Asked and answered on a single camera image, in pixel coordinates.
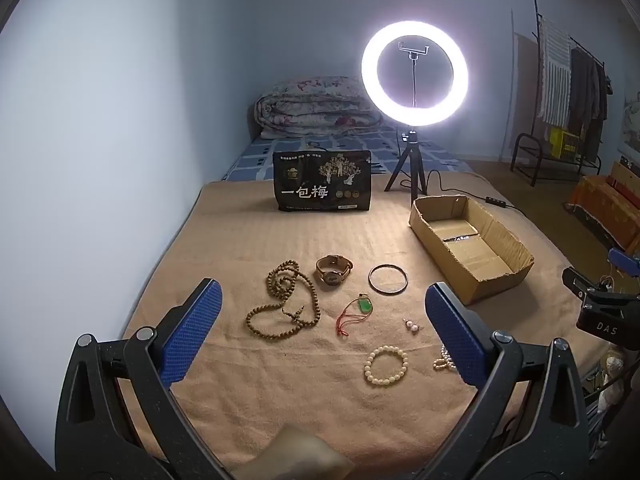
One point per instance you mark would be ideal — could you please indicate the yellow crate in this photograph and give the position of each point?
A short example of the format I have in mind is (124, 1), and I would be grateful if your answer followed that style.
(564, 142)

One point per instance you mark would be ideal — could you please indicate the folded floral quilt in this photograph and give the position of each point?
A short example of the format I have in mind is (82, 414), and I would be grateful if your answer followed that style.
(315, 105)

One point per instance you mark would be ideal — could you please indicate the black metal clothes rack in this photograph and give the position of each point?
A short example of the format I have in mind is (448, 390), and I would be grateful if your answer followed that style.
(525, 136)

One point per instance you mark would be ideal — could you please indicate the cardboard box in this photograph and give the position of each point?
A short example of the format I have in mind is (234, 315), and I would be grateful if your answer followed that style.
(475, 255)

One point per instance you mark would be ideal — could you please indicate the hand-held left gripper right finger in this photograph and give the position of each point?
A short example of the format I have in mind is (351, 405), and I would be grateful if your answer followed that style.
(452, 330)

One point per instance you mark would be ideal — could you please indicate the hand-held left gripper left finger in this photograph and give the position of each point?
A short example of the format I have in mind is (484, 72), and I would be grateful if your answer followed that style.
(192, 330)

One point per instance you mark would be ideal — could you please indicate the white knitted hanging cloth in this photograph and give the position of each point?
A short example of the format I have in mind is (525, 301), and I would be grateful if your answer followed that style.
(554, 70)

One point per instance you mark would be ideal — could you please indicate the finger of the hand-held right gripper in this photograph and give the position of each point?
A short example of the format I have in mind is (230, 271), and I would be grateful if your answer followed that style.
(587, 290)
(625, 262)

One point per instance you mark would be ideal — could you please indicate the blue patterned bed sheet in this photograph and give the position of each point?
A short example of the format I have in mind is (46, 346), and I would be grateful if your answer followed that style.
(260, 157)

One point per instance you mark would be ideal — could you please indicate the black printed snack bag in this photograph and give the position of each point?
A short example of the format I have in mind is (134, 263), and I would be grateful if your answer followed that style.
(322, 180)

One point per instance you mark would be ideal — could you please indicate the black phone holder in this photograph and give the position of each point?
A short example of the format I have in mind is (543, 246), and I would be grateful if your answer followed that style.
(414, 52)

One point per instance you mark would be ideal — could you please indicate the dark hanging clothes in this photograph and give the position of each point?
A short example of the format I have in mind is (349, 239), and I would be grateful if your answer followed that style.
(587, 90)

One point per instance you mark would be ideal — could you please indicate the thin black bangle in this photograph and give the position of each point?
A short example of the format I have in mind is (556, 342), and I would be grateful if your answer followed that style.
(370, 280)

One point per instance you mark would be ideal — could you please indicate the blurred beige object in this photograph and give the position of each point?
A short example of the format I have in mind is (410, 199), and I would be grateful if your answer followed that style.
(295, 455)

